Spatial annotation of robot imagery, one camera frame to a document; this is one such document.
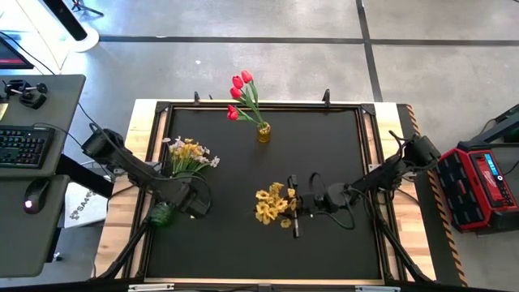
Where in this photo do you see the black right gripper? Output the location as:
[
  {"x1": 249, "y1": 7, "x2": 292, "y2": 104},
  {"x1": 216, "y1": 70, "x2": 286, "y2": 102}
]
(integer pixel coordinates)
[{"x1": 287, "y1": 174, "x2": 328, "y2": 239}]

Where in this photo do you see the yellow flower bunch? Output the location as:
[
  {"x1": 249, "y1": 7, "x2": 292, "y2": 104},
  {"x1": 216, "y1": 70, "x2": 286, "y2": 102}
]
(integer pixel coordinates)
[
  {"x1": 254, "y1": 182, "x2": 298, "y2": 229},
  {"x1": 172, "y1": 137, "x2": 206, "y2": 176}
]

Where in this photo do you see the green glass vase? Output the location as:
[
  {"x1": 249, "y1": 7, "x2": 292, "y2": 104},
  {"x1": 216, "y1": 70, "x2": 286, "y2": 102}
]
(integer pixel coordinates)
[{"x1": 148, "y1": 201, "x2": 176, "y2": 228}]

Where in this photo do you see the red tulip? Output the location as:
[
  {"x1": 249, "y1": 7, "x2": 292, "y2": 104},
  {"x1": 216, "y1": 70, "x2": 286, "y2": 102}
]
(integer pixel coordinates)
[
  {"x1": 226, "y1": 104, "x2": 264, "y2": 127},
  {"x1": 231, "y1": 75, "x2": 264, "y2": 126},
  {"x1": 240, "y1": 70, "x2": 265, "y2": 126},
  {"x1": 229, "y1": 87, "x2": 264, "y2": 127}
]

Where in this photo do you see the amber glass vase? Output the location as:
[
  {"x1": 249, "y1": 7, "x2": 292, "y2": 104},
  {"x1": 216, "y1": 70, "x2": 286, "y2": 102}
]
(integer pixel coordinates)
[{"x1": 256, "y1": 122, "x2": 272, "y2": 144}]

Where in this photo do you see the black table mat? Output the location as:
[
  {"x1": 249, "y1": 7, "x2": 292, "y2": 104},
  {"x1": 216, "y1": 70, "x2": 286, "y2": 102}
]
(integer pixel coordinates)
[{"x1": 146, "y1": 105, "x2": 384, "y2": 281}]

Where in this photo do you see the white printed box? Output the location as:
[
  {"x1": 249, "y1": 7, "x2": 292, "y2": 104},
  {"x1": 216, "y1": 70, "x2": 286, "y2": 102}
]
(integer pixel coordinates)
[{"x1": 64, "y1": 182, "x2": 109, "y2": 229}]

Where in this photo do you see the black desk beam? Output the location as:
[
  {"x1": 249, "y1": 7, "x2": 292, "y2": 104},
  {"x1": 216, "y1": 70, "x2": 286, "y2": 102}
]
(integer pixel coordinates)
[{"x1": 55, "y1": 152, "x2": 115, "y2": 200}]

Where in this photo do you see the black computer mouse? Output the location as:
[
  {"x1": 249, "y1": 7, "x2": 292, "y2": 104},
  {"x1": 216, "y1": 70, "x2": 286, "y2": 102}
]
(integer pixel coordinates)
[{"x1": 23, "y1": 178, "x2": 50, "y2": 215}]

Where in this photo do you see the grey desk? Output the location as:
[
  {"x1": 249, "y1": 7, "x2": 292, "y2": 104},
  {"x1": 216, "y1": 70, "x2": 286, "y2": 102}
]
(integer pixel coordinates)
[
  {"x1": 0, "y1": 174, "x2": 71, "y2": 279},
  {"x1": 0, "y1": 74, "x2": 87, "y2": 179}
]

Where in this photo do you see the yellow black hazard strip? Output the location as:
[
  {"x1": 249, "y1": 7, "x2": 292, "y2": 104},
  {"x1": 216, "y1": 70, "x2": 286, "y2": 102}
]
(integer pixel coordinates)
[{"x1": 405, "y1": 103, "x2": 469, "y2": 288}]

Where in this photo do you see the black keyboard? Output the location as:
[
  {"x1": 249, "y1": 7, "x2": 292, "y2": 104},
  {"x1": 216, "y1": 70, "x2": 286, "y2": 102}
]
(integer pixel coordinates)
[{"x1": 0, "y1": 124, "x2": 56, "y2": 170}]

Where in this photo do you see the red black power station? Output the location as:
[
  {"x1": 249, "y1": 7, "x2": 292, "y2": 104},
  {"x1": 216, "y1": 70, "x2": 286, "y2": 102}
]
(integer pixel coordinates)
[{"x1": 432, "y1": 140, "x2": 519, "y2": 235}]

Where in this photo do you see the white stand base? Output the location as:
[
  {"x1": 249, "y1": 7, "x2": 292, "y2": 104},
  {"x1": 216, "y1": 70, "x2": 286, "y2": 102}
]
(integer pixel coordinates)
[{"x1": 15, "y1": 0, "x2": 101, "y2": 54}]

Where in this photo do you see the black stand pole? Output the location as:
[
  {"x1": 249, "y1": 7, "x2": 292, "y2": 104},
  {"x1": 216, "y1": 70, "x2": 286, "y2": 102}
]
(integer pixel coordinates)
[{"x1": 42, "y1": 0, "x2": 88, "y2": 41}]

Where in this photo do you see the black equipment stand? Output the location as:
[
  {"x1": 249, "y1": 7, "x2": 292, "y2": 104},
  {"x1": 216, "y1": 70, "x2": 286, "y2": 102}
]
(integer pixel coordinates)
[{"x1": 482, "y1": 103, "x2": 519, "y2": 144}]

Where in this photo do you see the black tripod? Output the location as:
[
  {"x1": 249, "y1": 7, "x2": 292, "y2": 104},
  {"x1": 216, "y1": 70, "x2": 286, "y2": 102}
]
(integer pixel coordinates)
[{"x1": 71, "y1": 0, "x2": 105, "y2": 18}]

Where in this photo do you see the monitor with red screen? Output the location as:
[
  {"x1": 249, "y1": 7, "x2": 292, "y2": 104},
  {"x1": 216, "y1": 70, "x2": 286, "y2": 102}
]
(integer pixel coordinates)
[{"x1": 0, "y1": 34, "x2": 36, "y2": 70}]

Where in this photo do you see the black frame strut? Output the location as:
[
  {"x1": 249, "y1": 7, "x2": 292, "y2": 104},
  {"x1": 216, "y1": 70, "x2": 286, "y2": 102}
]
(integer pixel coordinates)
[
  {"x1": 375, "y1": 202, "x2": 433, "y2": 284},
  {"x1": 95, "y1": 221, "x2": 157, "y2": 281}
]

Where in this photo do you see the silver metal bracket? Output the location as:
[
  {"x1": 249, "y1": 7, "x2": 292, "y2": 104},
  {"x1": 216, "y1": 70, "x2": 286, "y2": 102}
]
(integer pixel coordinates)
[
  {"x1": 127, "y1": 283, "x2": 175, "y2": 292},
  {"x1": 354, "y1": 285, "x2": 401, "y2": 292}
]

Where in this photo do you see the black clamp mount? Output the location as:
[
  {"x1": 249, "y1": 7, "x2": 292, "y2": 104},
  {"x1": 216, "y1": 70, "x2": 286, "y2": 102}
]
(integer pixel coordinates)
[{"x1": 2, "y1": 79, "x2": 49, "y2": 110}]

